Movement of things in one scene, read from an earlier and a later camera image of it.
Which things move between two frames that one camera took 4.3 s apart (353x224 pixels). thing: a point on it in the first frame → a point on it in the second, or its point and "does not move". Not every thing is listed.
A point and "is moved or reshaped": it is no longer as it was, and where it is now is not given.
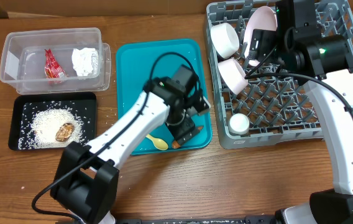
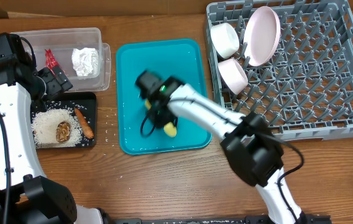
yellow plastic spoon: [159, 143] is moved or reshaped
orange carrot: [176, 144] → [87, 130]
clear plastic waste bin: [56, 60] does not move
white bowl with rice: [233, 75] does not move
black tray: [46, 121] does not move
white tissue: [85, 61] does not move
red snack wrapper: [54, 73] does not move
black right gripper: [260, 45] → [159, 122]
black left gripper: [184, 131] → [55, 88]
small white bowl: [225, 40] does not move
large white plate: [264, 18] does not move
